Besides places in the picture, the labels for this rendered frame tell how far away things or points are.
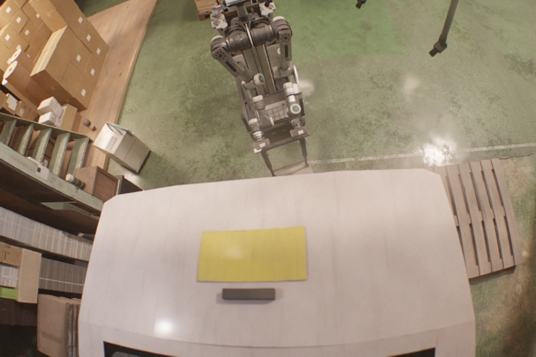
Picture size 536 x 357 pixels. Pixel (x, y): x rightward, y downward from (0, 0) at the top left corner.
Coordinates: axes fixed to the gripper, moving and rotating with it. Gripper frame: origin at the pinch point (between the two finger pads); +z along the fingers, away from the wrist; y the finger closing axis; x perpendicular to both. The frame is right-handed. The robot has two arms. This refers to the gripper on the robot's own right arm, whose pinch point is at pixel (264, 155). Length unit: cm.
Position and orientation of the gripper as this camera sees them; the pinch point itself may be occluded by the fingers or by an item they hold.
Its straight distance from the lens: 228.6
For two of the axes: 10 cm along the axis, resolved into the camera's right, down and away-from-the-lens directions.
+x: -0.8, -1.1, -9.9
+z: 3.1, 9.4, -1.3
